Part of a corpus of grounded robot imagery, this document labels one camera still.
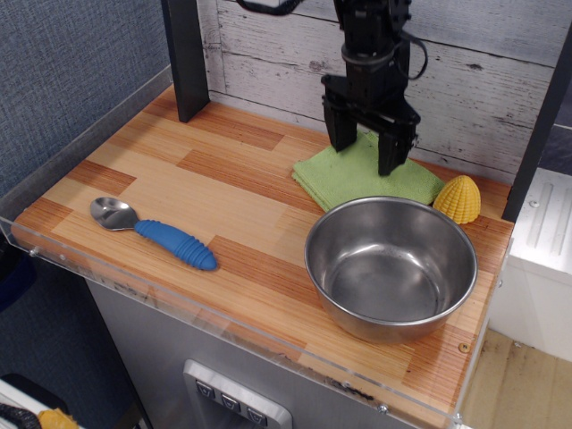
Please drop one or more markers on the green cloth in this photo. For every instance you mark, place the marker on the green cloth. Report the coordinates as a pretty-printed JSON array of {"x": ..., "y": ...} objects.
[{"x": 332, "y": 178}]

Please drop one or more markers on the silver button control panel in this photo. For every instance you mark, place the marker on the silver button control panel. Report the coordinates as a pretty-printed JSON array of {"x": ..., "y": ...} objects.
[{"x": 235, "y": 397}]

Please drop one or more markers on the silver toy kitchen cabinet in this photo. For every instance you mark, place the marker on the silver toy kitchen cabinet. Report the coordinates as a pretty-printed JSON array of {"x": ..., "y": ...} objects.
[{"x": 154, "y": 348}]

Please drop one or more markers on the stainless steel bowl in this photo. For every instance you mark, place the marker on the stainless steel bowl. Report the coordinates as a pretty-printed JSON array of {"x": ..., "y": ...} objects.
[{"x": 389, "y": 270}]

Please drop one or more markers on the blue handled metal spoon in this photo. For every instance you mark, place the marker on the blue handled metal spoon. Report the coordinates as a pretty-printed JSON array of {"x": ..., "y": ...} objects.
[{"x": 115, "y": 215}]

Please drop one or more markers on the yellow toy corn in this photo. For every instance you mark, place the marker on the yellow toy corn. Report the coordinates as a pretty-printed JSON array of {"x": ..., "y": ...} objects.
[{"x": 460, "y": 200}]

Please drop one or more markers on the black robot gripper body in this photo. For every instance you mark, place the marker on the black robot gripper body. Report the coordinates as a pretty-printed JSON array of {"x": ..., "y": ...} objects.
[{"x": 373, "y": 92}]

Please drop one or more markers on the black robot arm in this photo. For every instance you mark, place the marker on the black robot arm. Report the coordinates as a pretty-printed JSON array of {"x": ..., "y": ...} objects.
[{"x": 375, "y": 29}]

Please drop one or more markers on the white aluminium rail block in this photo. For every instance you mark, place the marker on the white aluminium rail block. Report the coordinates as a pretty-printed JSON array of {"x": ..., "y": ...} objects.
[{"x": 532, "y": 303}]

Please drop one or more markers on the yellow object bottom left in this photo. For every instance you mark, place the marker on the yellow object bottom left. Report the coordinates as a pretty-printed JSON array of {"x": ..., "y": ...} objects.
[{"x": 56, "y": 419}]

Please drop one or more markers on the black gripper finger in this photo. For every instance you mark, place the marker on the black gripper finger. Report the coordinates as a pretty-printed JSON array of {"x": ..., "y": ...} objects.
[
  {"x": 341, "y": 127},
  {"x": 392, "y": 152}
]

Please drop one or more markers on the clear acrylic guard rail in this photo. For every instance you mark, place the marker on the clear acrylic guard rail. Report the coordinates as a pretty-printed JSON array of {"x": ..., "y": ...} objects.
[{"x": 224, "y": 178}]

